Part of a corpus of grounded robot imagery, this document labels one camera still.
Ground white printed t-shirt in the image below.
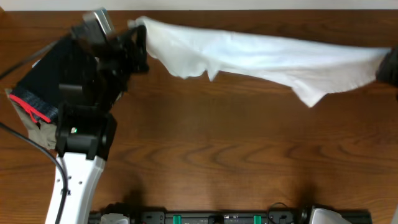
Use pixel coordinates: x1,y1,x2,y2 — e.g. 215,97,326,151
128,16,390,107

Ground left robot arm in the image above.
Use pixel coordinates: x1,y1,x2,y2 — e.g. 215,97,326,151
45,25,149,223

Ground khaki folded garment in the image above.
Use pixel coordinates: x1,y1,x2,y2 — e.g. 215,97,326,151
5,89,57,150

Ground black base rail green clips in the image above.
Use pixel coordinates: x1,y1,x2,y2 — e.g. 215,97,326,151
87,202,371,224

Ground black folded garment red trim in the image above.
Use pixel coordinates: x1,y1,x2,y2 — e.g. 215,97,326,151
9,37,96,123

